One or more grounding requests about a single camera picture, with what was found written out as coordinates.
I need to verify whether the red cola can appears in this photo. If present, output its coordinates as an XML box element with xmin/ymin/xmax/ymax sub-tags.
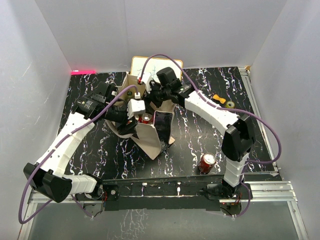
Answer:
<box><xmin>138</xmin><ymin>113</ymin><xmax>154</xmax><ymax>124</ymax></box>
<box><xmin>198</xmin><ymin>152</ymin><xmax>216</xmax><ymax>174</ymax></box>

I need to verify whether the yellow tape roll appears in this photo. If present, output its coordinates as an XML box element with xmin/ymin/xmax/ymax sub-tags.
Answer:
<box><xmin>225</xmin><ymin>101</ymin><xmax>235</xmax><ymax>109</ymax></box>

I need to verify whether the aluminium frame rail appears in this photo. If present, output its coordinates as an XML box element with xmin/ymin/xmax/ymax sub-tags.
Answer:
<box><xmin>18</xmin><ymin>67</ymin><xmax>309</xmax><ymax>240</ymax></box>

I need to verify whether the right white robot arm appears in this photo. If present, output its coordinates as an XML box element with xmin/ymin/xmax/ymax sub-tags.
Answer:
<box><xmin>138</xmin><ymin>67</ymin><xmax>256</xmax><ymax>199</ymax></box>

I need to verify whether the red cola can front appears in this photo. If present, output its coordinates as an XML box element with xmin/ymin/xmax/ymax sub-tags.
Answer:
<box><xmin>198</xmin><ymin>152</ymin><xmax>216</xmax><ymax>174</ymax></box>

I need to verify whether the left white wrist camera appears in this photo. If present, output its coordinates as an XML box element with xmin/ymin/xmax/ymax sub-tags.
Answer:
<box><xmin>127</xmin><ymin>92</ymin><xmax>146</xmax><ymax>119</ymax></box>

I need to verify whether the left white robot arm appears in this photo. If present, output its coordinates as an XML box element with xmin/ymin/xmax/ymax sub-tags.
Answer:
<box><xmin>23</xmin><ymin>82</ymin><xmax>139</xmax><ymax>203</ymax></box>

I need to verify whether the yellow bone-shaped toy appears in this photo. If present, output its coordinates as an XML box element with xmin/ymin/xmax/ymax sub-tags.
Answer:
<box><xmin>212</xmin><ymin>94</ymin><xmax>226</xmax><ymax>104</ymax></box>

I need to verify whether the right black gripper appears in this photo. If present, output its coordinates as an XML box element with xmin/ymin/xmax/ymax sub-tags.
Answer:
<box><xmin>140</xmin><ymin>79</ymin><xmax>171</xmax><ymax>115</ymax></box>

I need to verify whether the cream canvas tote bag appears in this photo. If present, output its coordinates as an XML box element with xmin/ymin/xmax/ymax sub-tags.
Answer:
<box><xmin>106</xmin><ymin>73</ymin><xmax>176</xmax><ymax>160</ymax></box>

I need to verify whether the clear glass bottle green cap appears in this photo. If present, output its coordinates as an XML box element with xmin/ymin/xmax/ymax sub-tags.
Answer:
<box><xmin>126</xmin><ymin>91</ymin><xmax>134</xmax><ymax>99</ymax></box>

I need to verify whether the small whiteboard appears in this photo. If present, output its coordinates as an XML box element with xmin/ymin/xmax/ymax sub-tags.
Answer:
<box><xmin>130</xmin><ymin>55</ymin><xmax>184</xmax><ymax>83</ymax></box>

